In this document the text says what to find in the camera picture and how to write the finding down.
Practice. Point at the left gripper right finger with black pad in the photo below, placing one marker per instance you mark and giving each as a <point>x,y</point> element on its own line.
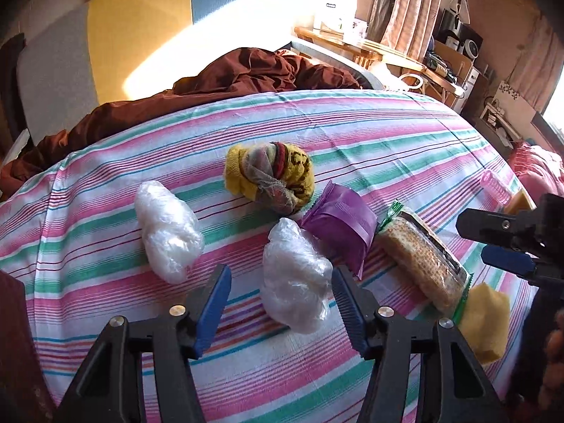
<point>453,384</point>

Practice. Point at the yellow knitted sock bundle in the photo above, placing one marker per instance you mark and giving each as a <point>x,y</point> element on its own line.
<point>276,175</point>

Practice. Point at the pink beige curtain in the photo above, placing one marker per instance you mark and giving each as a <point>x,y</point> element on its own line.
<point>403,25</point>

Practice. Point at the maroon brown blanket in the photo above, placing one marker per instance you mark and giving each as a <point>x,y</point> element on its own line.
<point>239,73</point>

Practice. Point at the gold metal tin box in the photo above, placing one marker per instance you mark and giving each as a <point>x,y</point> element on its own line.
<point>24,393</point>

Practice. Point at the wooden side table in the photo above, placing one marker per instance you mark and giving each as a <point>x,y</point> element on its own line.
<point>366,52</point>

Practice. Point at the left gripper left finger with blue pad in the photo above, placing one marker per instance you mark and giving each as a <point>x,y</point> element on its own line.
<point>108,384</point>

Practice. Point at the grey yellow blue headboard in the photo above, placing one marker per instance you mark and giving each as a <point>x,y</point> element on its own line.
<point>111,50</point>

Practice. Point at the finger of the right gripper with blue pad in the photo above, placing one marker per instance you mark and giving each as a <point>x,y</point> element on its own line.
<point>514,262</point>

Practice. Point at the striped pink green bedsheet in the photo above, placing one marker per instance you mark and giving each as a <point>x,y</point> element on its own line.
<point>133,222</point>

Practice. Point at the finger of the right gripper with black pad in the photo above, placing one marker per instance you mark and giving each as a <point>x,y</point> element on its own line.
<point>491,228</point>

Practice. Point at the white plastic bag bundle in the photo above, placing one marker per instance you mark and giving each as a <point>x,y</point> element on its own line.
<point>295,282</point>
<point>170,232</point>

